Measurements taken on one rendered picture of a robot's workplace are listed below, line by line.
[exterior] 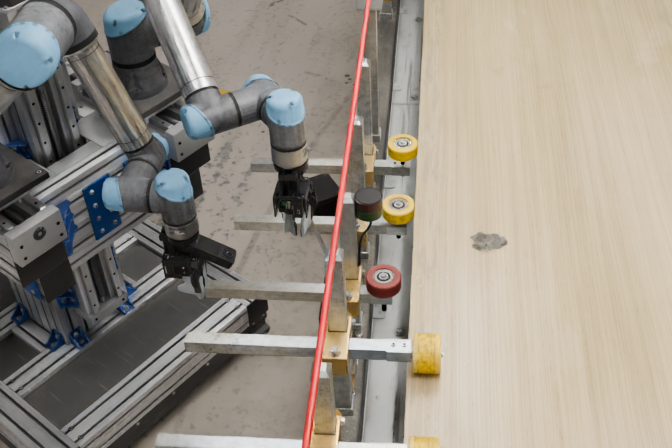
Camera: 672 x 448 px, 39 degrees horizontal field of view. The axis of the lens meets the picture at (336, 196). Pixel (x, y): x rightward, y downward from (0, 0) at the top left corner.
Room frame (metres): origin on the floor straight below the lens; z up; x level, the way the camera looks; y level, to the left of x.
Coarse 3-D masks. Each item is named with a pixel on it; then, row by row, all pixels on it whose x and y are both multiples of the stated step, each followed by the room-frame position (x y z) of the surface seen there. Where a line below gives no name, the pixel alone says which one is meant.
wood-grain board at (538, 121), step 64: (448, 0) 2.77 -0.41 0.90; (512, 0) 2.74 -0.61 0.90; (576, 0) 2.72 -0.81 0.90; (640, 0) 2.69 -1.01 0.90; (448, 64) 2.38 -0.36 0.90; (512, 64) 2.36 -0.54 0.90; (576, 64) 2.34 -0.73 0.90; (640, 64) 2.32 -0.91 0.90; (448, 128) 2.06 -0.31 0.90; (512, 128) 2.05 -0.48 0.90; (576, 128) 2.03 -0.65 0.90; (640, 128) 2.01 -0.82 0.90; (448, 192) 1.80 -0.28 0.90; (512, 192) 1.78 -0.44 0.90; (576, 192) 1.77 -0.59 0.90; (640, 192) 1.75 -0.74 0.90; (448, 256) 1.57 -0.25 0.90; (512, 256) 1.56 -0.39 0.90; (576, 256) 1.54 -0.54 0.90; (640, 256) 1.53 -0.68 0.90; (448, 320) 1.37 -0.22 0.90; (512, 320) 1.36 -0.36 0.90; (576, 320) 1.35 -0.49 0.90; (640, 320) 1.34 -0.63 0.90; (448, 384) 1.20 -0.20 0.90; (512, 384) 1.19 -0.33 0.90; (576, 384) 1.18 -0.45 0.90; (640, 384) 1.17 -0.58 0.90
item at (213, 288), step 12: (204, 288) 1.55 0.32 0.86; (216, 288) 1.55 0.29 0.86; (228, 288) 1.55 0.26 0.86; (240, 288) 1.55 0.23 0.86; (252, 288) 1.54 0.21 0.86; (264, 288) 1.54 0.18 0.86; (276, 288) 1.54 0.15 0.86; (288, 288) 1.54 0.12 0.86; (300, 288) 1.53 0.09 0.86; (312, 288) 1.53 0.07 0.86; (324, 288) 1.53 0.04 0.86; (360, 288) 1.52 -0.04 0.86; (300, 300) 1.52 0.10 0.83; (312, 300) 1.52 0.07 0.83; (360, 300) 1.50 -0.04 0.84; (372, 300) 1.50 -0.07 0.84; (384, 300) 1.50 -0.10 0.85
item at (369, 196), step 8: (360, 192) 1.57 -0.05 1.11; (368, 192) 1.57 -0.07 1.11; (376, 192) 1.57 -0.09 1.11; (360, 200) 1.54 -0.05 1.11; (368, 200) 1.54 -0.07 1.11; (376, 200) 1.54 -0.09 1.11; (360, 240) 1.56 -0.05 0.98; (360, 248) 1.56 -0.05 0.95; (360, 256) 1.56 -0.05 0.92; (360, 264) 1.56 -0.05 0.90
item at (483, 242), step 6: (474, 234) 1.63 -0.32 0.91; (480, 234) 1.62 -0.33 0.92; (486, 234) 1.62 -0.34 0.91; (492, 234) 1.62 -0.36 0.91; (498, 234) 1.62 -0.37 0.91; (474, 240) 1.61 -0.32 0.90; (480, 240) 1.61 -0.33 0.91; (486, 240) 1.60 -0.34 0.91; (492, 240) 1.60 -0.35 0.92; (498, 240) 1.60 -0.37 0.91; (504, 240) 1.60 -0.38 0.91; (474, 246) 1.59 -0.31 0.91; (480, 246) 1.58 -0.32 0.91; (486, 246) 1.58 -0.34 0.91; (492, 246) 1.59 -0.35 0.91; (498, 246) 1.58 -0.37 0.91
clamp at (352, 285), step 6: (360, 270) 1.57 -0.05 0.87; (360, 276) 1.55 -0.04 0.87; (348, 282) 1.53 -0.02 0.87; (354, 282) 1.53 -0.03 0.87; (360, 282) 1.54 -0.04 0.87; (348, 288) 1.51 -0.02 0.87; (354, 288) 1.51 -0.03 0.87; (354, 294) 1.50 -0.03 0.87; (348, 300) 1.48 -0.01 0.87; (354, 300) 1.48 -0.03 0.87; (348, 306) 1.47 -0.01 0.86; (354, 306) 1.47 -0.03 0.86; (354, 312) 1.47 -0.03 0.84
